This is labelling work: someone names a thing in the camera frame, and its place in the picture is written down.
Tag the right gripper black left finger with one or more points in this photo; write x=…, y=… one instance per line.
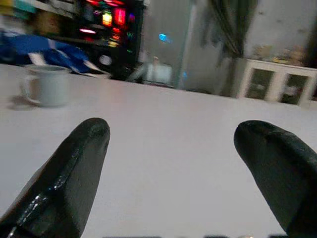
x=62, y=193

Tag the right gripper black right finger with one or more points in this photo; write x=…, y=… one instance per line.
x=284, y=173

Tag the white glass-door cabinet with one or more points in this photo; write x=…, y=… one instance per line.
x=280, y=81

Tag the grey mug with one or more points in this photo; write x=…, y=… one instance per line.
x=52, y=86

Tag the grey-green curtain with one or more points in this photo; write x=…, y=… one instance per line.
x=231, y=24

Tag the black lit computer case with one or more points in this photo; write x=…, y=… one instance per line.
x=114, y=37

